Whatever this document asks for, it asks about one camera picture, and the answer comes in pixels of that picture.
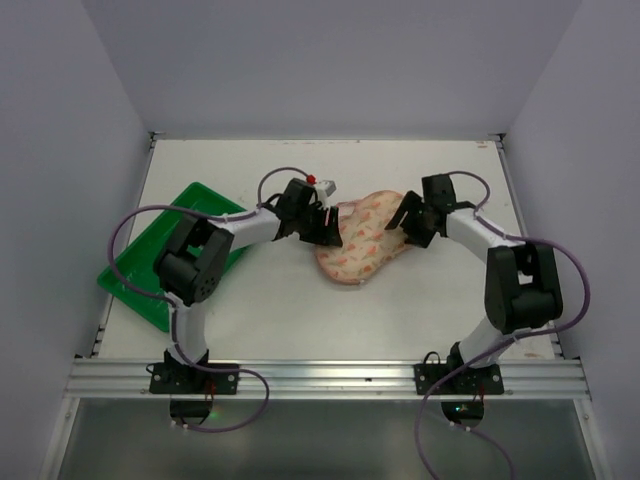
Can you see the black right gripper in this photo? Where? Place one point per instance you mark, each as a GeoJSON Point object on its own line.
{"type": "Point", "coordinates": [420, 222]}

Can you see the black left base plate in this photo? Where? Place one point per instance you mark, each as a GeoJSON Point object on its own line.
{"type": "Point", "coordinates": [178, 379]}

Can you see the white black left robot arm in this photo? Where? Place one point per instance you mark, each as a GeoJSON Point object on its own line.
{"type": "Point", "coordinates": [192, 262]}

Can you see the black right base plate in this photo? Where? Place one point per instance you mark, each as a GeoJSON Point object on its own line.
{"type": "Point", "coordinates": [472, 381]}

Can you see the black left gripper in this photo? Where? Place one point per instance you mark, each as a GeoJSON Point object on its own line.
{"type": "Point", "coordinates": [316, 223]}

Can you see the aluminium front rail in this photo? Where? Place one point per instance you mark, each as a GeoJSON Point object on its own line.
{"type": "Point", "coordinates": [327, 380]}

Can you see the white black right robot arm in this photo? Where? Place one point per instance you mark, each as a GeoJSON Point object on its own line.
{"type": "Point", "coordinates": [521, 288]}

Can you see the floral pink laundry bag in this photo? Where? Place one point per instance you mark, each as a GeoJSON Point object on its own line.
{"type": "Point", "coordinates": [367, 245]}

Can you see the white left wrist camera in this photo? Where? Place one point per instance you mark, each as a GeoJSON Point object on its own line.
{"type": "Point", "coordinates": [323, 188]}

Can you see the green plastic tray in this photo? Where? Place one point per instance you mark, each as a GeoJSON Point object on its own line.
{"type": "Point", "coordinates": [136, 261]}

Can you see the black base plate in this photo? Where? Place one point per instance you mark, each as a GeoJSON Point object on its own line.
{"type": "Point", "coordinates": [178, 379]}
{"type": "Point", "coordinates": [472, 381]}

